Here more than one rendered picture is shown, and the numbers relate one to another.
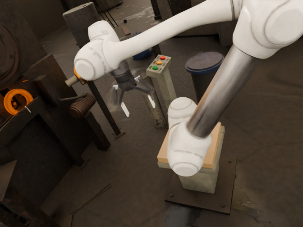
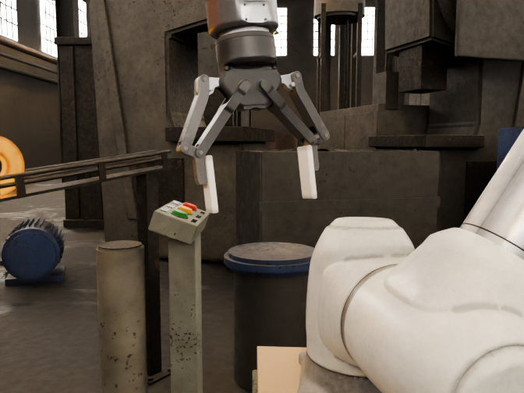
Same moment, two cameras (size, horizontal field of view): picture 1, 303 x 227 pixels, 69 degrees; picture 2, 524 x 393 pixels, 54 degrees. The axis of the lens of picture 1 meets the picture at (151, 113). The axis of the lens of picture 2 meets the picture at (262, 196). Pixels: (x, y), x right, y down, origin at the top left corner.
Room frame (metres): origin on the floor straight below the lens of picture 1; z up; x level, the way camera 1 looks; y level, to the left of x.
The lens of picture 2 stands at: (0.35, 0.43, 0.77)
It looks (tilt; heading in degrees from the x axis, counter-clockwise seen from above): 6 degrees down; 324
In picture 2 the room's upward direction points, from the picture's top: straight up
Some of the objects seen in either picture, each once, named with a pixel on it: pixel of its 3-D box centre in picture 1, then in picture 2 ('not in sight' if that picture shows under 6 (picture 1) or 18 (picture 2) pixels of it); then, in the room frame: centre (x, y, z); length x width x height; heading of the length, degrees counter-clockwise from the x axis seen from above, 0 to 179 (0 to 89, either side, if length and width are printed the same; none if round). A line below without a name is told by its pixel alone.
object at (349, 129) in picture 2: not in sight; (367, 168); (3.58, -3.15, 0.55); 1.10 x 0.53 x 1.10; 162
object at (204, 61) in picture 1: (207, 81); (272, 314); (1.65, -0.57, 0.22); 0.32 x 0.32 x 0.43
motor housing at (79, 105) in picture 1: (94, 123); not in sight; (1.62, 0.50, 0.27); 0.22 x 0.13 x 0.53; 142
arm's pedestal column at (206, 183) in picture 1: (197, 165); not in sight; (0.89, -0.15, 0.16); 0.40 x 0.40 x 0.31; 55
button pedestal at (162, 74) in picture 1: (169, 94); (185, 319); (1.54, -0.19, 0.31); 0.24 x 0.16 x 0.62; 142
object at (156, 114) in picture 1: (152, 102); (122, 341); (1.60, -0.04, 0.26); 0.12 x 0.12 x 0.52
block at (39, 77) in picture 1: (48, 90); not in sight; (1.64, 0.67, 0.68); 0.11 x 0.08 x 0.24; 52
